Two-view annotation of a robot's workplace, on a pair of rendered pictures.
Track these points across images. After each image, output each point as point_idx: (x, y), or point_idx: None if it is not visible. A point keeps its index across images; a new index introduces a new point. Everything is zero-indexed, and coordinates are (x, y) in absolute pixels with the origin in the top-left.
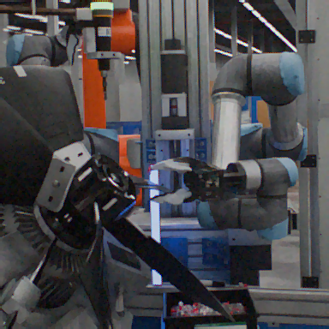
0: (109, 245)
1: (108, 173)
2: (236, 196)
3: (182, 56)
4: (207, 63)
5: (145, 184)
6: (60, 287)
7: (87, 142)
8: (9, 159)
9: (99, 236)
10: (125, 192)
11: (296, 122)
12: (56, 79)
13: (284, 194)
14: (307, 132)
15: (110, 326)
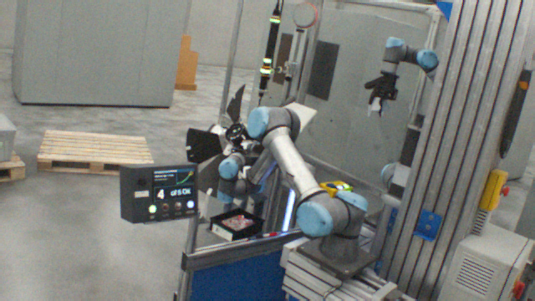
0: (251, 167)
1: (237, 130)
2: (247, 179)
3: (409, 130)
4: (417, 144)
5: (258, 153)
6: None
7: (389, 176)
8: (235, 112)
9: (208, 133)
10: (230, 135)
11: (291, 181)
12: (287, 102)
13: (220, 176)
14: (303, 204)
15: (190, 146)
